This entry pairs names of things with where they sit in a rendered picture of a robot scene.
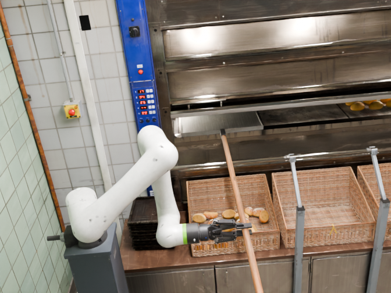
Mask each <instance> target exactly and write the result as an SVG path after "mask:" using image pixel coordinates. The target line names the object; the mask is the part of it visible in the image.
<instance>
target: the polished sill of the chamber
mask: <svg viewBox="0 0 391 293"><path fill-rule="evenodd" d="M389 123H391V115H379V116H367V117H355V118H348V119H335V120H323V121H315V122H303V123H290V124H278V125H271V126H264V129H262V130H250V131H238V132H231V133H226V138H236V137H248V136H255V135H268V134H280V133H293V132H300V131H312V130H325V129H332V128H345V127H357V126H369V125H376V124H389ZM217 139H221V135H220V133H219V134H207V135H195V136H188V137H181V134H174V142H175V143H179V142H192V141H204V140H217Z"/></svg>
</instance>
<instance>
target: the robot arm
mask: <svg viewBox="0 0 391 293"><path fill-rule="evenodd" d="M137 143H138V147H139V150H140V154H141V158H140V159H139V160H138V162H137V163H136V164H135V165H134V166H133V167H132V168H131V169H130V170H129V171H128V172H127V173H126V174H125V175H124V176H123V177H122V178H121V179H120V180H119V181H118V182H117V183H116V184H115V185H114V186H113V187H112V188H111V189H109V190H108V191H107V192H106V193H104V195H103V196H101V197H100V198H98V199H97V196H96V193H95V191H94V190H92V189H91V188H86V187H83V188H77V189H75V190H73V191H71V192H70V193H68V195H67V197H66V206H67V211H68V214H69V219H70V223H71V225H68V226H66V229H65V232H64V233H61V234H60V235H53V236H47V241H56V240H60V241H61V242H65V246H66V248H71V247H72V246H74V245H75V246H77V247H78V248H80V249H92V248H96V247H98V246H100V245H101V244H103V243H104V242H105V240H106V239H107V236H108V234H107V229H108V227H109V226H110V225H111V224H112V223H113V222H114V221H115V219H116V218H117V217H118V216H119V215H120V214H121V213H122V212H123V211H124V210H125V209H126V208H127V207H128V206H129V205H130V204H131V203H132V202H133V201H134V200H135V199H136V198H137V197H138V196H139V195H140V194H141V193H142V192H143V191H144V190H146V189H147V188H148V187H149V186H150V185H151V186H152V190H153V192H154V197H155V202H156V206H157V215H158V228H157V233H156V238H157V241H158V243H159V244H160V245H161V246H162V247H165V248H171V247H174V246H178V245H185V244H199V243H200V240H201V241H208V240H214V242H215V244H218V243H221V242H228V241H235V240H236V237H241V236H243V233H242V230H236V231H235V232H227V231H222V230H228V229H231V228H236V229H244V228H252V224H251V223H236V222H235V220H234V219H213V222H212V223H211V224H200V225H198V223H187V224H179V223H180V213H179V211H178V208H177V205H176V202H175V197H174V194H173V189H172V183H171V179H170V170H171V169H172V168H174V166H175V165H176V164H177V160H178V152H177V149H176V147H175V146H174V145H173V144H172V143H171V142H170V141H169V140H168V139H167V138H166V136H165V134H164V132H163V131H162V130H161V129H160V128H159V127H157V126H145V127H144V128H142V129H141V130H140V132H139V133H138V136H137Z"/></svg>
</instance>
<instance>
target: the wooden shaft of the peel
mask: <svg viewBox="0 0 391 293"><path fill-rule="evenodd" d="M222 142H223V148H224V151H225V156H226V161H227V164H228V169H229V174H230V179H231V183H232V188H233V193H234V198H235V201H236V206H237V211H238V214H239V219H240V222H241V223H247V221H246V217H245V214H244V209H243V204H242V201H241V197H240V193H239V188H238V185H237V180H236V176H235V172H234V168H233V163H232V159H231V155H230V151H229V147H228V142H227V139H226V136H225V135H222ZM241 230H242V233H243V238H244V243H245V246H246V251H247V256H248V261H249V265H250V270H251V275H252V278H253V283H254V288H255V293H264V291H263V288H262V284H261V279H260V274H259V271H258V267H257V262H256V259H255V255H254V250H253V246H252V242H251V238H250V233H249V230H248V228H244V229H241Z"/></svg>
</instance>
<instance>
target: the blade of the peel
mask: <svg viewBox="0 0 391 293"><path fill-rule="evenodd" d="M180 125H181V137H188V136H195V135H207V134H219V133H220V129H222V128H224V129H225V132H226V133H231V132H238V131H250V130H262V129H264V125H263V123H262V121H261V120H260V118H259V116H258V114H257V112H256V111H249V112H237V113H225V114H218V115H205V116H193V117H181V118H180Z"/></svg>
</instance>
